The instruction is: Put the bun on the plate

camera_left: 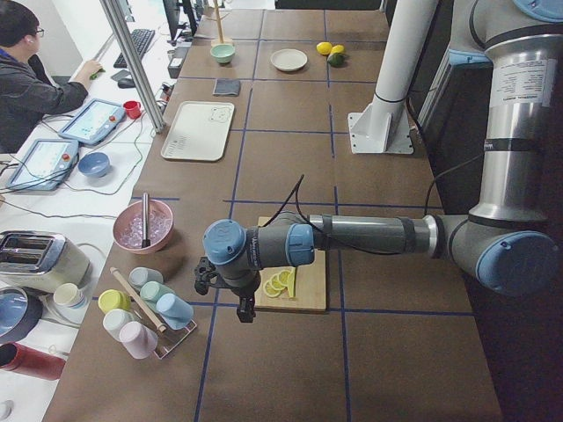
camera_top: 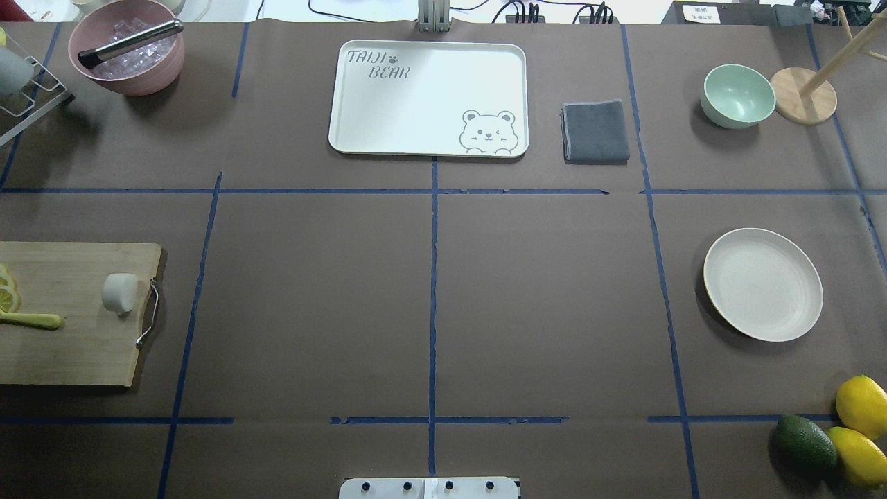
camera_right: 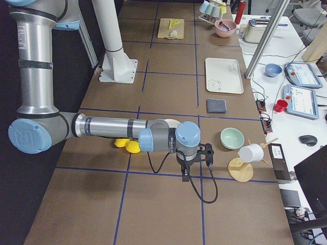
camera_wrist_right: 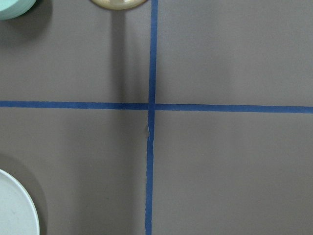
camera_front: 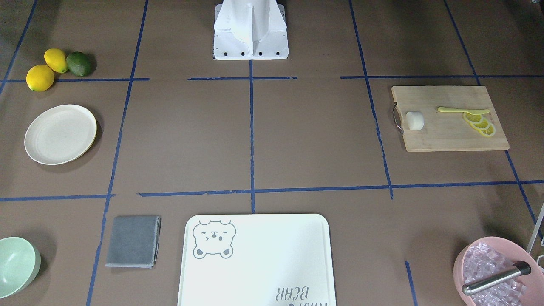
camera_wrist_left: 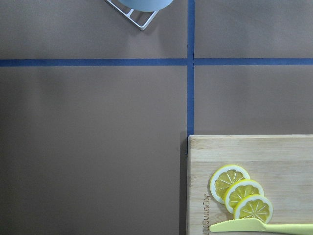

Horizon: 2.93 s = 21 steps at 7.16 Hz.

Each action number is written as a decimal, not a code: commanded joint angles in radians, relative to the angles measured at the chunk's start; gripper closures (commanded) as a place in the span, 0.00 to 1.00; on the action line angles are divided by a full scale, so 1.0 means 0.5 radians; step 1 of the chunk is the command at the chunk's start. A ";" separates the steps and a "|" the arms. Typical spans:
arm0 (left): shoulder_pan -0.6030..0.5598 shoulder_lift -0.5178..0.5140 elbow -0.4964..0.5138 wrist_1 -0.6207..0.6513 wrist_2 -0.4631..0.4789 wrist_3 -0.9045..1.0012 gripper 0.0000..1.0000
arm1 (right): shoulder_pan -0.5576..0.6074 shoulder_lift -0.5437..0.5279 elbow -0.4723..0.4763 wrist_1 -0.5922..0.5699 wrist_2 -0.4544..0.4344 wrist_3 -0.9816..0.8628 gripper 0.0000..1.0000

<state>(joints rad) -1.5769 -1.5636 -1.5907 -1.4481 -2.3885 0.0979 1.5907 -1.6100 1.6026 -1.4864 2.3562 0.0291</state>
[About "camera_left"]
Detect metal tongs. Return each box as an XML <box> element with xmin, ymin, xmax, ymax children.
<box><xmin>141</xmin><ymin>193</ymin><xmax>150</xmax><ymax>249</ymax></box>

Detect wooden mug stand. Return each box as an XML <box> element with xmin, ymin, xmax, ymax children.
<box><xmin>211</xmin><ymin>0</ymin><xmax>234</xmax><ymax>47</ymax></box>

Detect grey folded cloth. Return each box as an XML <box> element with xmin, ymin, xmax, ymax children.
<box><xmin>213</xmin><ymin>78</ymin><xmax>241</xmax><ymax>97</ymax></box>

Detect black keyboard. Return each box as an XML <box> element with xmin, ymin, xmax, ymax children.
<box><xmin>113</xmin><ymin>29</ymin><xmax>155</xmax><ymax>69</ymax></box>

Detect cream striped cup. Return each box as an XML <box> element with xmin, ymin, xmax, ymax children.
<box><xmin>53</xmin><ymin>283</ymin><xmax>87</xmax><ymax>309</ymax></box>

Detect seated person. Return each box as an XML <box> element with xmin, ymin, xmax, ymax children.
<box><xmin>1</xmin><ymin>1</ymin><xmax>102</xmax><ymax>154</ymax></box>

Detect red cup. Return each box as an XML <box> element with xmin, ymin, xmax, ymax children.
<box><xmin>122</xmin><ymin>100</ymin><xmax>142</xmax><ymax>120</ymax></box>

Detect teach pendant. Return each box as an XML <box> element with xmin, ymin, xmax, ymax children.
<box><xmin>57</xmin><ymin>98</ymin><xmax>126</xmax><ymax>146</ymax></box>
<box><xmin>6</xmin><ymin>139</ymin><xmax>79</xmax><ymax>192</ymax></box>

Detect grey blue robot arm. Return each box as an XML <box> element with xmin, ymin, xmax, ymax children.
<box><xmin>194</xmin><ymin>1</ymin><xmax>562</xmax><ymax>323</ymax></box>

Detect bamboo cutting board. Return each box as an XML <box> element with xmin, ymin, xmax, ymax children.
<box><xmin>256</xmin><ymin>215</ymin><xmax>327</xmax><ymax>312</ymax></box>

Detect wooden rack rod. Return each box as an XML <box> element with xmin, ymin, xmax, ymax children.
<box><xmin>109</xmin><ymin>267</ymin><xmax>167</xmax><ymax>332</ymax></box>

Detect beige round plate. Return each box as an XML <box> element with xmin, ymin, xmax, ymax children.
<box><xmin>270</xmin><ymin>48</ymin><xmax>308</xmax><ymax>72</ymax></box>

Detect lemon slices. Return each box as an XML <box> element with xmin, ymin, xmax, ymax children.
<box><xmin>262</xmin><ymin>268</ymin><xmax>296</xmax><ymax>299</ymax></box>

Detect pink pastel cup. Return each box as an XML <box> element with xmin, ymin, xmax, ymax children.
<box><xmin>119</xmin><ymin>321</ymin><xmax>158</xmax><ymax>360</ymax></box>

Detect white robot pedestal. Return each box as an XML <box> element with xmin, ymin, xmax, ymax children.
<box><xmin>348</xmin><ymin>0</ymin><xmax>438</xmax><ymax>155</ymax></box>

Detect mint green bowl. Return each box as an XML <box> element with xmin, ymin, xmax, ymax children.
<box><xmin>210</xmin><ymin>44</ymin><xmax>236</xmax><ymax>65</ymax></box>

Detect grey pastel cup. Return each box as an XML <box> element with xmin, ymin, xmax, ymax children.
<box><xmin>128</xmin><ymin>266</ymin><xmax>164</xmax><ymax>291</ymax></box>

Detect mint pastel cup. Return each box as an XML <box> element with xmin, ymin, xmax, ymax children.
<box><xmin>140</xmin><ymin>281</ymin><xmax>171</xmax><ymax>303</ymax></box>

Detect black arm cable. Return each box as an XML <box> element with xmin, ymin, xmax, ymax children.
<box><xmin>267</xmin><ymin>153</ymin><xmax>485</xmax><ymax>255</ymax></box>

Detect blue bowl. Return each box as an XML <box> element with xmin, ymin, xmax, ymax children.
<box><xmin>78</xmin><ymin>152</ymin><xmax>111</xmax><ymax>178</ymax></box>

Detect green lime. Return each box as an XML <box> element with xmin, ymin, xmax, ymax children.
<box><xmin>326</xmin><ymin>53</ymin><xmax>346</xmax><ymax>68</ymax></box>

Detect lower teach pendant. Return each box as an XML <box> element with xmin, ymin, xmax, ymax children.
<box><xmin>6</xmin><ymin>139</ymin><xmax>79</xmax><ymax>192</ymax></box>

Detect upper teach pendant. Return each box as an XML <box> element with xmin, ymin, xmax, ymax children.
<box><xmin>57</xmin><ymin>98</ymin><xmax>126</xmax><ymax>146</ymax></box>

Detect yellow pastel cup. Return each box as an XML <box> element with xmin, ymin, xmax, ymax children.
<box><xmin>98</xmin><ymin>289</ymin><xmax>131</xmax><ymax>314</ymax></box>

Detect cream toaster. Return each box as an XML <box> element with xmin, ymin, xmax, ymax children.
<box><xmin>1</xmin><ymin>230</ymin><xmax>90</xmax><ymax>293</ymax></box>

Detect dark blue pot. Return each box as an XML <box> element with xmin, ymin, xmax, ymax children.
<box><xmin>1</xmin><ymin>287</ymin><xmax>43</xmax><ymax>344</ymax></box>

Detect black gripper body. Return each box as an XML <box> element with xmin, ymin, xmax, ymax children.
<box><xmin>194</xmin><ymin>257</ymin><xmax>229</xmax><ymax>295</ymax></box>

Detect small black box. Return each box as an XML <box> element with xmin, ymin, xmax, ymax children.
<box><xmin>167</xmin><ymin>46</ymin><xmax>189</xmax><ymax>79</ymax></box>

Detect white bear tray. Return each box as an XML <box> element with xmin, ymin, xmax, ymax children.
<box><xmin>160</xmin><ymin>101</ymin><xmax>235</xmax><ymax>162</ymax></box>

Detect pink bowl with ice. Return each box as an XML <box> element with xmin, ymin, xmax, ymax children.
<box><xmin>113</xmin><ymin>200</ymin><xmax>174</xmax><ymax>254</ymax></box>

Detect aluminium frame post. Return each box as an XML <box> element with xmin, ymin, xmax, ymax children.
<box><xmin>100</xmin><ymin>0</ymin><xmax>165</xmax><ymax>134</ymax></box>

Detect black computer mouse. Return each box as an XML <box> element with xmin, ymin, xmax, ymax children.
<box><xmin>117</xmin><ymin>77</ymin><xmax>135</xmax><ymax>89</ymax></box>

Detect yellow lemon left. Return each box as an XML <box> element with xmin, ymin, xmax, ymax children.
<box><xmin>316</xmin><ymin>41</ymin><xmax>333</xmax><ymax>56</ymax></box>

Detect red cylinder container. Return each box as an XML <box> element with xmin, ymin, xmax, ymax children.
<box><xmin>1</xmin><ymin>343</ymin><xmax>66</xmax><ymax>381</ymax></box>

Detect white pastel cup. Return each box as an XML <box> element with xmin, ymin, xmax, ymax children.
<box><xmin>103</xmin><ymin>309</ymin><xmax>138</xmax><ymax>341</ymax></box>

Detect blue pastel cup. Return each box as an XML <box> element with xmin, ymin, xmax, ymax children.
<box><xmin>156</xmin><ymin>293</ymin><xmax>194</xmax><ymax>330</ymax></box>

